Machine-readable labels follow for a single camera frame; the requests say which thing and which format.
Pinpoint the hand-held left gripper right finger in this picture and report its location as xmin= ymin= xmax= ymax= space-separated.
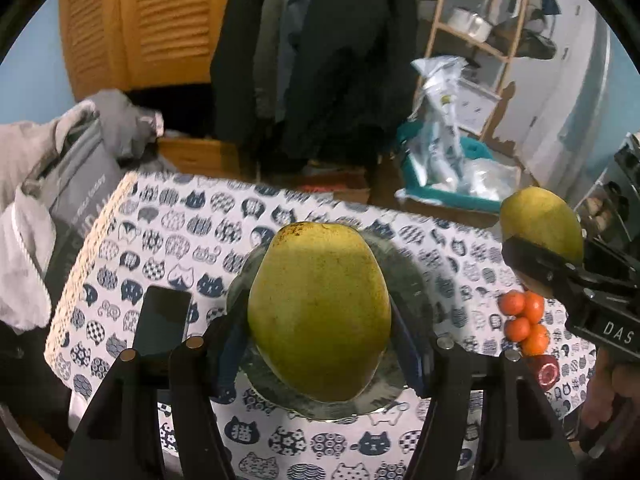
xmin=387 ymin=297 xmax=581 ymax=480

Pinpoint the white box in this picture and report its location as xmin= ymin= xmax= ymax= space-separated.
xmin=457 ymin=77 xmax=502 ymax=131

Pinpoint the grey printed tote bag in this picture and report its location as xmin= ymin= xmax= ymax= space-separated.
xmin=37 ymin=120 xmax=126 ymax=281

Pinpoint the black hanging coat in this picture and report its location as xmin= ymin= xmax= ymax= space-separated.
xmin=277 ymin=0 xmax=421 ymax=161

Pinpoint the wooden cabinet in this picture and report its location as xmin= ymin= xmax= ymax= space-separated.
xmin=159 ymin=137 xmax=251 ymax=180

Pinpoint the tall plastic packet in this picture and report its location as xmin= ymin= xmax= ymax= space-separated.
xmin=411 ymin=56 xmax=468 ymax=191

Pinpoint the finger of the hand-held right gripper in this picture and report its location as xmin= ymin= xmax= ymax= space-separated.
xmin=580 ymin=225 xmax=640 ymax=282
xmin=501 ymin=237 xmax=596 ymax=302

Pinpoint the small tangerine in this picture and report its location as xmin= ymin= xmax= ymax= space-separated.
xmin=522 ymin=291 xmax=546 ymax=323
xmin=497 ymin=290 xmax=527 ymax=318
xmin=521 ymin=324 xmax=551 ymax=357
xmin=504 ymin=316 xmax=532 ymax=343

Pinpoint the clear glass plate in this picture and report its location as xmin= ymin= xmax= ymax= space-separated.
xmin=225 ymin=227 xmax=441 ymax=421

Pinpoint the light grey hooded jacket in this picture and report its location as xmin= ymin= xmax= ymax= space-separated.
xmin=0 ymin=102 xmax=101 ymax=335

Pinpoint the person's right hand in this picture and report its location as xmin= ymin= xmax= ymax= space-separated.
xmin=579 ymin=349 xmax=640 ymax=457

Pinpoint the large green pear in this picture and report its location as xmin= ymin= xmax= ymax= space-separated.
xmin=247 ymin=221 xmax=392 ymax=403

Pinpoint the wooden shelf rack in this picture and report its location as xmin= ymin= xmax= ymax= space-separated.
xmin=417 ymin=0 xmax=533 ymax=143

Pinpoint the brown box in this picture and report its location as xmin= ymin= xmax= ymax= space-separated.
xmin=295 ymin=172 xmax=372 ymax=204

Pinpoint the grey hanging jacket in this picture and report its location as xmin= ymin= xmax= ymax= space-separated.
xmin=210 ymin=0 xmax=311 ymax=143

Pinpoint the dark grey jacket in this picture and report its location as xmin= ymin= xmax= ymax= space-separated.
xmin=92 ymin=89 xmax=166 ymax=161

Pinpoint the cardboard box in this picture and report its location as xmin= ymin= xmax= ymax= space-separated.
xmin=400 ymin=195 xmax=506 ymax=228

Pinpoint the small red apple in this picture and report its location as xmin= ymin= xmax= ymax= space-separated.
xmin=529 ymin=354 xmax=560 ymax=390

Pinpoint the clear plastic bag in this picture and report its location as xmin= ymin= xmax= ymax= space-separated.
xmin=460 ymin=157 xmax=521 ymax=200

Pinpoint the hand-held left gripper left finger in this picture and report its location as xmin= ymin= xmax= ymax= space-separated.
xmin=57 ymin=306 xmax=256 ymax=480

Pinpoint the teal box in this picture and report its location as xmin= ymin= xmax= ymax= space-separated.
xmin=396 ymin=121 xmax=521 ymax=213

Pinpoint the dark cloth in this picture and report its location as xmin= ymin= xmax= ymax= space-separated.
xmin=515 ymin=0 xmax=558 ymax=61

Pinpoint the cat print tablecloth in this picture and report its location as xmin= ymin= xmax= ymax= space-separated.
xmin=44 ymin=171 xmax=601 ymax=480

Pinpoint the black smartphone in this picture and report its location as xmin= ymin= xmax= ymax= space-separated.
xmin=131 ymin=286 xmax=193 ymax=361

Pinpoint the wooden louvered door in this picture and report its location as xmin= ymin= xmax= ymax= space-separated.
xmin=57 ymin=0 xmax=128 ymax=103
xmin=120 ymin=0 xmax=243 ymax=93

